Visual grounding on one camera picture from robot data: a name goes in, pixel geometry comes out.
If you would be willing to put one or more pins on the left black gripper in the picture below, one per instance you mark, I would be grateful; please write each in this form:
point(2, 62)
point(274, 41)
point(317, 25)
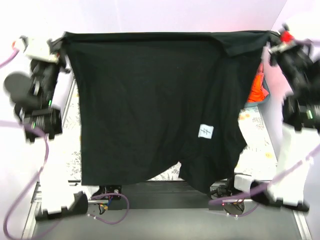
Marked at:
point(58, 50)

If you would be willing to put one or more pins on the black t-shirt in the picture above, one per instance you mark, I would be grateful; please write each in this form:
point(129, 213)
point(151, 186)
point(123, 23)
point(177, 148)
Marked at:
point(151, 100)

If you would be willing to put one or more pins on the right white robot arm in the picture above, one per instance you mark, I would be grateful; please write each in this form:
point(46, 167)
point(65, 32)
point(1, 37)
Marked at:
point(300, 127)

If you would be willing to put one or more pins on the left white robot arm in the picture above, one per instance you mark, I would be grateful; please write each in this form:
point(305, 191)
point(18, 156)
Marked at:
point(43, 128)

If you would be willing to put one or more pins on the orange t-shirt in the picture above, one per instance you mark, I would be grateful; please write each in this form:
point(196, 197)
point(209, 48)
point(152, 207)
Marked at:
point(256, 92)

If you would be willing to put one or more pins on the teal plastic laundry basket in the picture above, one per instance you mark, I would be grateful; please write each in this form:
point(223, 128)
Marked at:
point(266, 96)

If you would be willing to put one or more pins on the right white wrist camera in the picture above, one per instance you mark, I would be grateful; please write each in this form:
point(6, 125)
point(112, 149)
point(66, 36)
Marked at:
point(281, 41)

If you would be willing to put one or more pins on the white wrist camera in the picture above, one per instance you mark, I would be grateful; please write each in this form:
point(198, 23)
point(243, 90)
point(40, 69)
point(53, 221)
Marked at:
point(36, 48)
point(281, 41)

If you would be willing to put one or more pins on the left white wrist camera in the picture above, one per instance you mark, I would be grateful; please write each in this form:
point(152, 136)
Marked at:
point(36, 48)

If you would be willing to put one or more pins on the aluminium mounting rail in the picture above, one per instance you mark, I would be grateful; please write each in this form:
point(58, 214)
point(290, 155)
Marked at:
point(51, 191)

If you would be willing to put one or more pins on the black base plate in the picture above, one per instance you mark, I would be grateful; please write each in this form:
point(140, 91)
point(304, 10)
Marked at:
point(169, 195)

